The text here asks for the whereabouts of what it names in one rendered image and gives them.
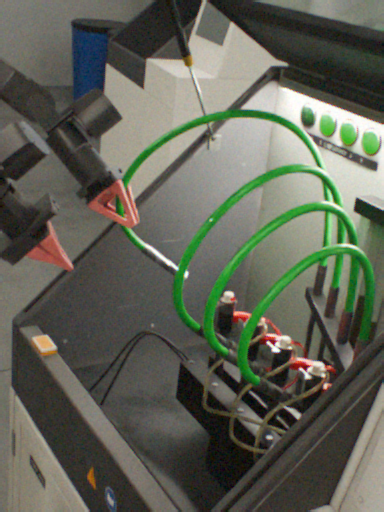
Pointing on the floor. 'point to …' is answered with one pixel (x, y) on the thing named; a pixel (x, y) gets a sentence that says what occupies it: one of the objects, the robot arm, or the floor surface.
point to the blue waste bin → (90, 53)
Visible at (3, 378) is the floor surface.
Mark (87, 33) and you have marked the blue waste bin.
